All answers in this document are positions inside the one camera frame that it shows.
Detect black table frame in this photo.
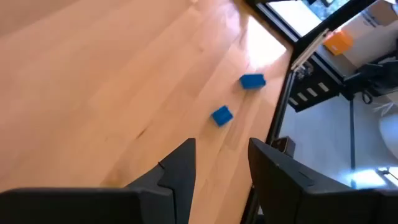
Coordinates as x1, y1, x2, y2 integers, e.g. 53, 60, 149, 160
239, 0, 379, 224

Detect silver frame bracket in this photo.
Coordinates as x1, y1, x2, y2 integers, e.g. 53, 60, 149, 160
290, 28, 331, 72

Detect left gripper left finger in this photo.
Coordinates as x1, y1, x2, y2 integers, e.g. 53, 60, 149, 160
0, 138, 197, 224

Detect small black box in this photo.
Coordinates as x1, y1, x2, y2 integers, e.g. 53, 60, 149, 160
272, 136, 296, 156

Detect black floor cables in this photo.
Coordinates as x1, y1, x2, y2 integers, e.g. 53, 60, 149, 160
343, 51, 398, 105

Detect orange box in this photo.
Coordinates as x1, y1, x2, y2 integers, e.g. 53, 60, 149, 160
323, 30, 354, 56

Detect long blue block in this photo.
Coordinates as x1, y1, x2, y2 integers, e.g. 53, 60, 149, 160
239, 73, 267, 91
211, 105, 234, 128

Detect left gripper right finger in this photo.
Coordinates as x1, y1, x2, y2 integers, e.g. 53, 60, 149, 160
248, 138, 398, 224

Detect white box blue print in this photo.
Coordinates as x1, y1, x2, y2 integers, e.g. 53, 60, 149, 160
334, 0, 398, 71

